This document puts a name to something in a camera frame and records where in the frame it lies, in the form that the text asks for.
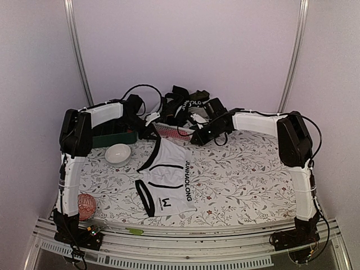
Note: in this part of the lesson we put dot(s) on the green tape scrap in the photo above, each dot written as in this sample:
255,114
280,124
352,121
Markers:
135,231

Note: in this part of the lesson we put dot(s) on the green compartment tray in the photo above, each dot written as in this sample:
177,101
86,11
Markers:
107,138

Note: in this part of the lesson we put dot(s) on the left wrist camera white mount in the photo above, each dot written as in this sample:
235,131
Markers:
151,117

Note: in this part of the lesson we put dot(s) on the white ceramic bowl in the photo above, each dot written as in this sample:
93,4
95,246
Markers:
118,155

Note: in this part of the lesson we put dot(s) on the right robot arm white sleeves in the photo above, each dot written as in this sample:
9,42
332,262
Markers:
295,151

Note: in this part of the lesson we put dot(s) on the aluminium frame post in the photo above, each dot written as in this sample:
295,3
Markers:
299,35
72,27

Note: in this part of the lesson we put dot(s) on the left aluminium frame post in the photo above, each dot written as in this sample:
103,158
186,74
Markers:
72,27

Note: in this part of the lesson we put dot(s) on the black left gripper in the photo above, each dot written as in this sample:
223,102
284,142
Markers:
147,133

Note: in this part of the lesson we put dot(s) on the black underwear in basket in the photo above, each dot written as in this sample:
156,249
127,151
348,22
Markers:
178,106

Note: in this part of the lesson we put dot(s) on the red patterned bowl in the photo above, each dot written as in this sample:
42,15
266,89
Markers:
86,206

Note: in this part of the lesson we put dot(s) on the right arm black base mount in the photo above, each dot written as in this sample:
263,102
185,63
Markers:
304,233

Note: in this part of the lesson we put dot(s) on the white plastic laundry basket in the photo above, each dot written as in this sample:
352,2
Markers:
172,131

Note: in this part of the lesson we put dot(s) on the right aluminium frame post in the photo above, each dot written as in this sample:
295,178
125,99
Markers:
299,35

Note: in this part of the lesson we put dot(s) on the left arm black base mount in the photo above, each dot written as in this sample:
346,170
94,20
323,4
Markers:
69,232

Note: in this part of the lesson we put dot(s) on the white underwear with black trim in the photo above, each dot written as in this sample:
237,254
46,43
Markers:
165,189

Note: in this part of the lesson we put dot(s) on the aluminium front table rail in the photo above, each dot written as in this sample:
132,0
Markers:
233,247

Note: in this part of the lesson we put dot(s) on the left robot arm white sleeves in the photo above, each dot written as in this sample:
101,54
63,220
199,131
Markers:
76,142

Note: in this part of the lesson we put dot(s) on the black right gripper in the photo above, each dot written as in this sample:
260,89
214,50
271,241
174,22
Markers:
202,140

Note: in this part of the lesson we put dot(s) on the floral patterned table mat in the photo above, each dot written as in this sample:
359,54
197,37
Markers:
241,181

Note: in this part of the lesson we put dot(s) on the robot arm white sleeves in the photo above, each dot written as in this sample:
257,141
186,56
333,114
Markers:
295,151
76,142

